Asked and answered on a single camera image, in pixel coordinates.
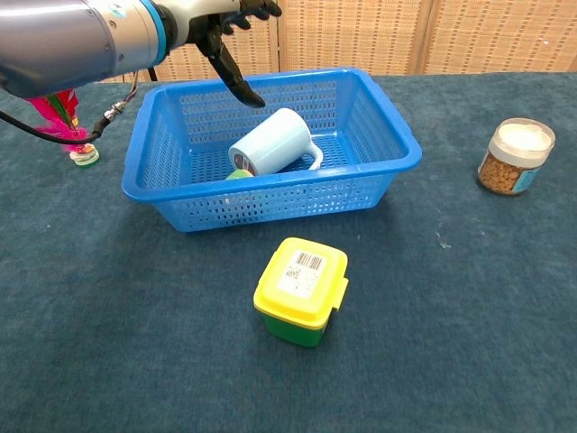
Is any blue perforated plastic basket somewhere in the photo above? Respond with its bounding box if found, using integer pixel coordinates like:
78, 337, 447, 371
121, 67, 424, 234

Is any teal table cloth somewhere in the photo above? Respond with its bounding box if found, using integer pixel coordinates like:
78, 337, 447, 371
0, 71, 577, 433

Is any colourful feather shuttlecock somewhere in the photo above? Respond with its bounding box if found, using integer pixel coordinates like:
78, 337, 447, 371
26, 88, 101, 170

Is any green container with yellow lid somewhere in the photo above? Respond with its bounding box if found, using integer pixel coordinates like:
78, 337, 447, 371
252, 236, 351, 349

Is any light blue plastic mug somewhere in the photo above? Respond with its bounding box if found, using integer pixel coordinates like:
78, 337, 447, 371
227, 106, 325, 178

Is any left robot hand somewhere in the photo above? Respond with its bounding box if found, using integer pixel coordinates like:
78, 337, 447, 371
155, 0, 283, 109

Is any clear jar with white lid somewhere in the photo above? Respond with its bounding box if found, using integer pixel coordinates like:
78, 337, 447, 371
477, 117, 556, 197

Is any bamboo folding screen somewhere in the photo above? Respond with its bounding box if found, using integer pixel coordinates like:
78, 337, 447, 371
96, 0, 577, 86

